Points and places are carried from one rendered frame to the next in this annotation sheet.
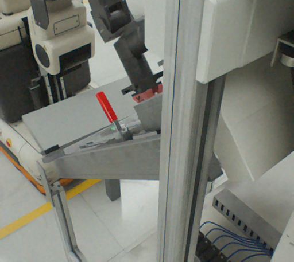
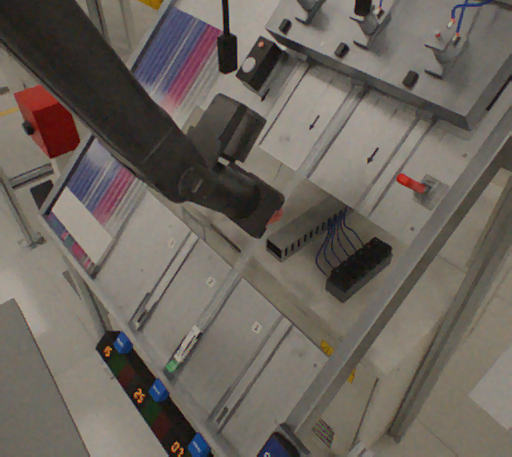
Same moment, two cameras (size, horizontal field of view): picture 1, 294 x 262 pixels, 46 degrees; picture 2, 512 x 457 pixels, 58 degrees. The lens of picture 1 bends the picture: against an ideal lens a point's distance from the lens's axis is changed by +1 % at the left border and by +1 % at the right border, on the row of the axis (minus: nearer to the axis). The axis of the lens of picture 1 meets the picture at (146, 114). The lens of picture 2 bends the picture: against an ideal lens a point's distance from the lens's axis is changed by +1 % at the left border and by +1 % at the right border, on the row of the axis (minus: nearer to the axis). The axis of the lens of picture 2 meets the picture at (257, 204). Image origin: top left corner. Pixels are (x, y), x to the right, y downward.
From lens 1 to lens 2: 0.83 m
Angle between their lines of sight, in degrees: 66
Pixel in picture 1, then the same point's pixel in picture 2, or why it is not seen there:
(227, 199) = (285, 237)
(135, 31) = (247, 121)
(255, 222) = (313, 216)
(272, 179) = not seen: hidden behind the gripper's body
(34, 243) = not seen: outside the picture
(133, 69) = (248, 188)
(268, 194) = not seen: hidden behind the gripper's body
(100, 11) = (182, 153)
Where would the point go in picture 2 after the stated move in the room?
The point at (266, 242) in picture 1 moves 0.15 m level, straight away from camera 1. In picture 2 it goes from (336, 212) to (279, 191)
